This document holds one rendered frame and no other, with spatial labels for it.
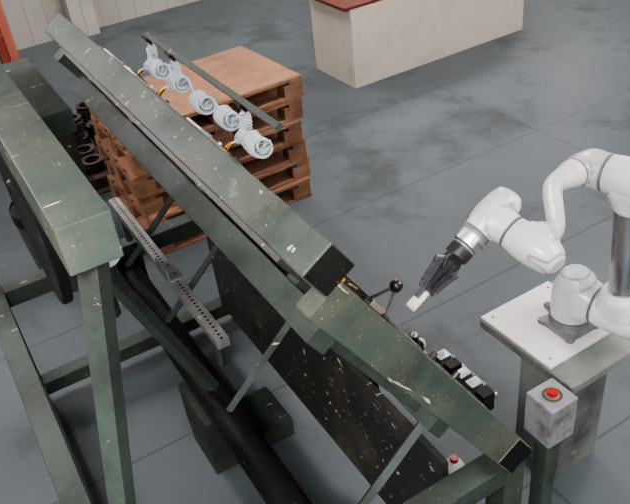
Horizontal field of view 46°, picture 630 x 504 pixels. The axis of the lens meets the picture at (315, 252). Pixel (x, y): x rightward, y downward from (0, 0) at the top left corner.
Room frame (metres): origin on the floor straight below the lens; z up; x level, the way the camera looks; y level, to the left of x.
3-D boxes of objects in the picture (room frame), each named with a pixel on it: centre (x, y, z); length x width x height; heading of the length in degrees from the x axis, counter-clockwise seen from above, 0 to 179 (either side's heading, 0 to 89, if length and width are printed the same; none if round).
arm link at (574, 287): (2.21, -0.99, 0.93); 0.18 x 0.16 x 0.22; 40
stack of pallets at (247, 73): (4.84, 0.71, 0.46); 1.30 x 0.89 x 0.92; 118
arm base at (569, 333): (2.23, -0.97, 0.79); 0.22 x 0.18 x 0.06; 27
